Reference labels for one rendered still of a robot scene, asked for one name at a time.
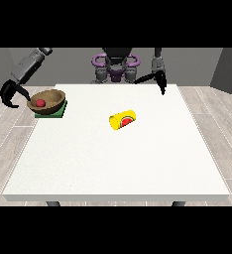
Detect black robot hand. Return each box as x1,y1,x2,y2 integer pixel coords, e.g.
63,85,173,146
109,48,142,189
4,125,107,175
0,78,32,109
133,68,168,96

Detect brown wooden bowl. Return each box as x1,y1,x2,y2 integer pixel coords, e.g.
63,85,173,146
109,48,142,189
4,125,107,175
26,88,66,116

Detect green square pad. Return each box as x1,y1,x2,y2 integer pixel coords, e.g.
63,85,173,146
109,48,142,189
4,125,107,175
34,99,68,119

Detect yellow cup with melon print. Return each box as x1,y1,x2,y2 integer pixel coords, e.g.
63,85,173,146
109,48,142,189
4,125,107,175
108,109,137,132

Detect grey robot trunk purple rings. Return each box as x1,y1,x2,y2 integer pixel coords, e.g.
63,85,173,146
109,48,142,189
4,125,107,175
90,48,142,85

